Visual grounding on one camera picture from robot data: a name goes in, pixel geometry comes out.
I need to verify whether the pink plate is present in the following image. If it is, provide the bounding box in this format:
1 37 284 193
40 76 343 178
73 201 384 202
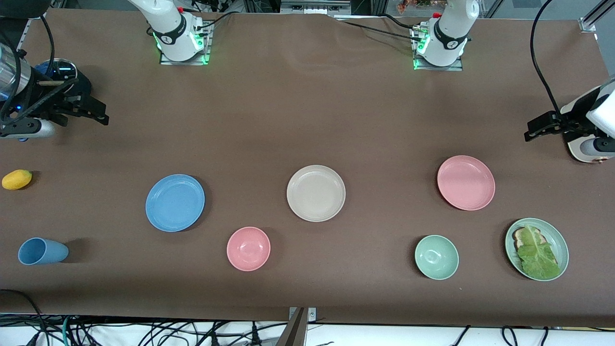
437 155 496 211

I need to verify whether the blue plate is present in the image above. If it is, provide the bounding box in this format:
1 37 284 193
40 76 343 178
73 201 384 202
146 174 206 233

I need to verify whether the beige toaster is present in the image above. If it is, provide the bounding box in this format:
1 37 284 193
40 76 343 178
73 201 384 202
560 84 615 164

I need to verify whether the yellow lemon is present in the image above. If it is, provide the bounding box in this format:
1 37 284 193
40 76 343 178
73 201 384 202
1 169 33 190

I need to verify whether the toasted bread slice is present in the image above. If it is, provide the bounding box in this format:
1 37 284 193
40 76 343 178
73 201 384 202
512 227 543 251

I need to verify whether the green plate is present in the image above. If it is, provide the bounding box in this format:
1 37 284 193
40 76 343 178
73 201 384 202
505 218 569 282

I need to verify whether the green lettuce leaf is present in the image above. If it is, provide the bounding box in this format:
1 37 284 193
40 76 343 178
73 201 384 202
517 224 561 280

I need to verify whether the blue plastic cup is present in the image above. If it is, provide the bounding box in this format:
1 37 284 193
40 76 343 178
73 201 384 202
18 237 69 265

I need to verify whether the small green bowl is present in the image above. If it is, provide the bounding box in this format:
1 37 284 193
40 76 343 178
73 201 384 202
415 235 459 280

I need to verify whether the orange plant decoration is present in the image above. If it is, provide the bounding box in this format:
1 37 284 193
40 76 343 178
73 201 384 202
396 0 450 14

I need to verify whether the brown table cover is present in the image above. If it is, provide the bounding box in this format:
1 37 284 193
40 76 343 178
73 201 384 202
0 9 615 328

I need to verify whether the small pink bowl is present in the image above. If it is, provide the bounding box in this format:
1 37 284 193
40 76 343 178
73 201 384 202
227 227 271 272

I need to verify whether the beige plate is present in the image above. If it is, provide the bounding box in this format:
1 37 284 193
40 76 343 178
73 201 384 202
287 165 346 222

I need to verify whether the dark brown beam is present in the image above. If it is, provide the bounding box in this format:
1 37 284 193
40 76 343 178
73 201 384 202
276 308 308 346

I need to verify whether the dark pot with blue handle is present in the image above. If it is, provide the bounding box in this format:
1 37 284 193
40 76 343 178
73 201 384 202
18 58 93 143

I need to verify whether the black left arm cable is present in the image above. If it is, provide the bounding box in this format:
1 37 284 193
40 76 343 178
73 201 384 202
529 0 564 115

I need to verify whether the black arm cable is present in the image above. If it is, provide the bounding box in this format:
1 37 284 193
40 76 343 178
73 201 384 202
529 0 564 115
38 12 55 77

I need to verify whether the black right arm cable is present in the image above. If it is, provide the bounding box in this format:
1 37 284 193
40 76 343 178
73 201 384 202
38 12 55 77

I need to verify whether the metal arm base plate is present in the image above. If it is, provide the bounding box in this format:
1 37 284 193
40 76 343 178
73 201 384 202
413 26 464 72
160 22 211 65

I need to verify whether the black table cable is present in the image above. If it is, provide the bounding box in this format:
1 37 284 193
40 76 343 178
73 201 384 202
380 12 418 30
336 18 423 43
195 11 237 31

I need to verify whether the grey metal frame bracket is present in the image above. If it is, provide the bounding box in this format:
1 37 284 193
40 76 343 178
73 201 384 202
281 0 351 15

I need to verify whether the small metal edge bracket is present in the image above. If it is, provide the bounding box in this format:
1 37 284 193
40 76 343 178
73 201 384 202
288 307 317 322

